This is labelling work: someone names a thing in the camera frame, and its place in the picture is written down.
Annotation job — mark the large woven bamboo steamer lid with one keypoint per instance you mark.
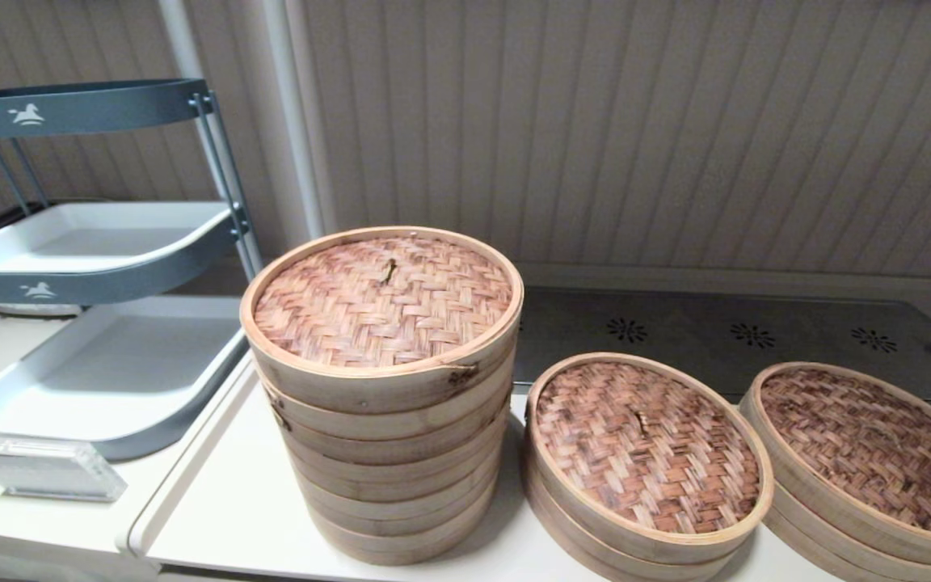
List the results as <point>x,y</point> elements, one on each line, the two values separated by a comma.
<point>385,299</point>

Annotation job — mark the large bamboo steamer basket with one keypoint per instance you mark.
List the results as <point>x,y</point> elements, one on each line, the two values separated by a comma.
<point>401,521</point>
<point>377,428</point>
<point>385,465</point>
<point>409,551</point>
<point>393,493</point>

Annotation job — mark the dark-rimmed open bamboo steamer basket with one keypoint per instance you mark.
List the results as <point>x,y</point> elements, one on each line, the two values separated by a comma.
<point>562,524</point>

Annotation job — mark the light bamboo steamer basket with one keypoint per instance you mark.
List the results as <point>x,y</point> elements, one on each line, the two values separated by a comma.
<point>570,555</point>
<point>821,535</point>

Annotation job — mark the dark woven bamboo steamer lid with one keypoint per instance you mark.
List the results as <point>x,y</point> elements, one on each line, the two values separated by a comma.
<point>869,444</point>

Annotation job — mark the big white rack tray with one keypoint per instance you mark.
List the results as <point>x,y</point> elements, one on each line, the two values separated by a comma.
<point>110,364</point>

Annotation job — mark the small white rack tray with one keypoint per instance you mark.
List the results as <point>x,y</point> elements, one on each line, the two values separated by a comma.
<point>94,242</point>

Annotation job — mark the thin white pipe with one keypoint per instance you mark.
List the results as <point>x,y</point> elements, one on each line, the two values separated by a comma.
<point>179,40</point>

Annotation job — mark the dark blue tiered rack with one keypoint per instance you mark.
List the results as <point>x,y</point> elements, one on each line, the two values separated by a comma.
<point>69,109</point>

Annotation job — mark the white round appliance base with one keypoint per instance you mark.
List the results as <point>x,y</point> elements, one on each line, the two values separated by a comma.
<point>29,309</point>

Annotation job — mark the clear acrylic sign holder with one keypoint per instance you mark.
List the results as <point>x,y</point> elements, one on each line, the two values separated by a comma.
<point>37,473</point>

